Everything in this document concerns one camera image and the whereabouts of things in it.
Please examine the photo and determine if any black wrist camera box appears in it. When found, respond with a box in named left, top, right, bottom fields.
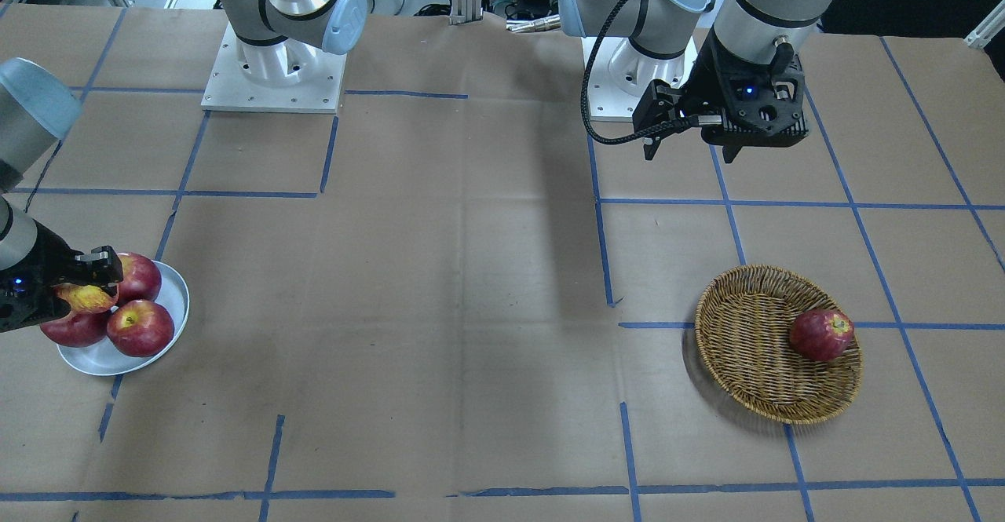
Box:
left=701, top=56, right=809, bottom=148

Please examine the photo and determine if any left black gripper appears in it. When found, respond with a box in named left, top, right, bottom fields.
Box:
left=633, top=27, right=755, bottom=164

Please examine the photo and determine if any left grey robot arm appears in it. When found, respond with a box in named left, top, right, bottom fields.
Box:
left=557, top=0, right=833, bottom=163

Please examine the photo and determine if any red yellow apple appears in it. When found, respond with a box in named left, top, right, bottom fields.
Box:
left=53, top=283, right=119, bottom=315

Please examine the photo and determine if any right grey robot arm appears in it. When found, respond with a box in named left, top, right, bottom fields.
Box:
left=1, top=0, right=367, bottom=331

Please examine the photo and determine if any black braided cable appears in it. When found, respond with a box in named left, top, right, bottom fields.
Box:
left=581, top=0, right=719, bottom=146

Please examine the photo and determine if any red apple plate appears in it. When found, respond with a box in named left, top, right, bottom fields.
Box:
left=105, top=300, right=175, bottom=358
left=39, top=310, right=112, bottom=348
left=116, top=251, right=162, bottom=306

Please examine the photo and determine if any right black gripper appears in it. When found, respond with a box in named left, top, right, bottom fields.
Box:
left=1, top=219, right=123, bottom=332

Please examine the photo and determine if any red apple plate front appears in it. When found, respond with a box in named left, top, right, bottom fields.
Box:
left=39, top=310, right=112, bottom=348

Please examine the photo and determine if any light blue plate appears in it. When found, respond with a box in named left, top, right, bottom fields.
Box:
left=58, top=260, right=190, bottom=376

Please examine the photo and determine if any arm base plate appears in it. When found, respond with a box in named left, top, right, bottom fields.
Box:
left=588, top=37, right=698, bottom=122
left=201, top=25, right=347, bottom=115

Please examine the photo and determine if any dark red apple in basket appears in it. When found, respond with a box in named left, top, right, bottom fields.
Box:
left=788, top=308, right=855, bottom=362

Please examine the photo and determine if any woven wicker basket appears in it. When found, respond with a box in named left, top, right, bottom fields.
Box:
left=694, top=265, right=864, bottom=425

